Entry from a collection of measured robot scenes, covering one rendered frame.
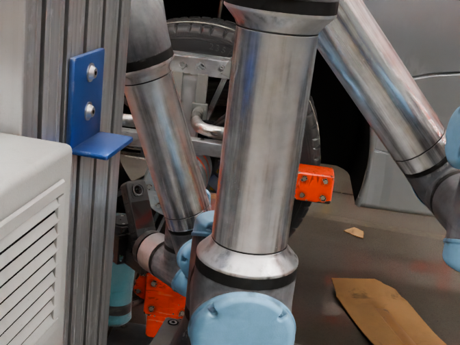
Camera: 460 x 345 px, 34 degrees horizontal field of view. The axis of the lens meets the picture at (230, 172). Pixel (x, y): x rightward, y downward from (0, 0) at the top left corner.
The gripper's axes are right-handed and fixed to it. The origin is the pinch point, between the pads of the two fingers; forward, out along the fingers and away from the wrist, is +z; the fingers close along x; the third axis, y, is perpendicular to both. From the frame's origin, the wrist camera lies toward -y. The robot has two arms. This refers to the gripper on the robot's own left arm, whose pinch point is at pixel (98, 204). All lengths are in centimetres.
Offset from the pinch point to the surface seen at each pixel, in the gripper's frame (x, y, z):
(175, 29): 28.8, -33.5, 17.6
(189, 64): 26.2, -27.5, 7.6
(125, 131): 6.0, -14.9, 1.1
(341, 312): 142, 82, 41
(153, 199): 13.7, 0.8, -0.3
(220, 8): 61, -36, 41
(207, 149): 18.3, -13.5, -11.3
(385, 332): 144, 82, 21
